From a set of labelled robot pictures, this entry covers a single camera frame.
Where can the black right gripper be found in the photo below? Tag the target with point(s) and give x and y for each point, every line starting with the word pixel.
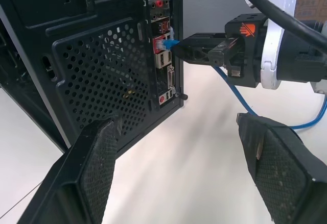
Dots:
pixel 251 55

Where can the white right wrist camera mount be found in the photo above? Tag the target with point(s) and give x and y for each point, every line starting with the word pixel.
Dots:
pixel 272 53

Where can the black computer tower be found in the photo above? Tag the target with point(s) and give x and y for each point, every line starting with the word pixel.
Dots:
pixel 97 55

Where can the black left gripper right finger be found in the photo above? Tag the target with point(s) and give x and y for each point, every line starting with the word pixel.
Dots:
pixel 283 168

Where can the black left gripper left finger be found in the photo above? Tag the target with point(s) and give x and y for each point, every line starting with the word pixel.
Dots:
pixel 76 173

